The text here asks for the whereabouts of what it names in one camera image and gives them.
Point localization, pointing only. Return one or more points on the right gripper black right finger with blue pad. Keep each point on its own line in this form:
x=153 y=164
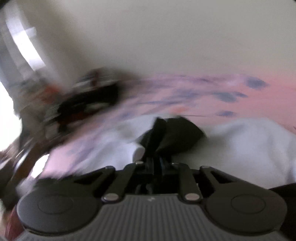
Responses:
x=196 y=185

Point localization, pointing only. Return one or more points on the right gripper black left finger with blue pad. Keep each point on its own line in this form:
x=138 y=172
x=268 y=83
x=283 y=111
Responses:
x=109 y=184

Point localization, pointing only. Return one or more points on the black garment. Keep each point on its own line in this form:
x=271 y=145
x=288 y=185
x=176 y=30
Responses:
x=166 y=139

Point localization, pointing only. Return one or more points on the white cloth garment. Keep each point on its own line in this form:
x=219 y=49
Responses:
x=256 y=150

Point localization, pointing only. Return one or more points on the black patterned clothing pile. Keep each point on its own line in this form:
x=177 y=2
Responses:
x=98 y=89

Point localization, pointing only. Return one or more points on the pink floral bed sheet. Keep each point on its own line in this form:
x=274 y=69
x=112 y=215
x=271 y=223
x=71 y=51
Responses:
x=204 y=101

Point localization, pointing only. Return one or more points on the white window frame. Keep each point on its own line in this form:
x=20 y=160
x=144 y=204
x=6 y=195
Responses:
x=27 y=60

